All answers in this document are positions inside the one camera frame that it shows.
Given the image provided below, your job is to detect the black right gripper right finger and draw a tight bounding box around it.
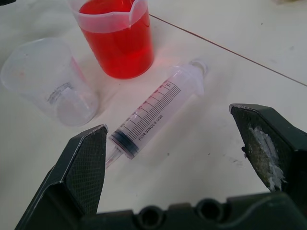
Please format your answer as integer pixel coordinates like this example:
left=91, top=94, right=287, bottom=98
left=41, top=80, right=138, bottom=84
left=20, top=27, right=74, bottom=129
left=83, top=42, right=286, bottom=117
left=229, top=103, right=307, bottom=196

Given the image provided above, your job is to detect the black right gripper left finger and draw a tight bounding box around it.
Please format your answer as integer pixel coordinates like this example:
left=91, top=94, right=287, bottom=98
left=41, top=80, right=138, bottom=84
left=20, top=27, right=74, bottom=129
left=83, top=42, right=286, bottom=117
left=14, top=124, right=109, bottom=230

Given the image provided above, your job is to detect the clear plastic syringe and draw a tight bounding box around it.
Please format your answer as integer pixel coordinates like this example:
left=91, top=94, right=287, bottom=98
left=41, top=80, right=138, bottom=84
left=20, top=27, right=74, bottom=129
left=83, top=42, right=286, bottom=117
left=105, top=58, right=210, bottom=170

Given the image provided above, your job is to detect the clear plastic beaker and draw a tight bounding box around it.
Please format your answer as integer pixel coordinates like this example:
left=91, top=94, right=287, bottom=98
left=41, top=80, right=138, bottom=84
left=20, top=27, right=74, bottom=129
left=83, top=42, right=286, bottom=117
left=0, top=37, right=99, bottom=127

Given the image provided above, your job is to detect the beaker with red liquid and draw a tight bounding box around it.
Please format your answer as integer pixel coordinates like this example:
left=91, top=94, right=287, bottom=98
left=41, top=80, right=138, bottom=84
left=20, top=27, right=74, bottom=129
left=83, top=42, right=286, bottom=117
left=67, top=0, right=154, bottom=79

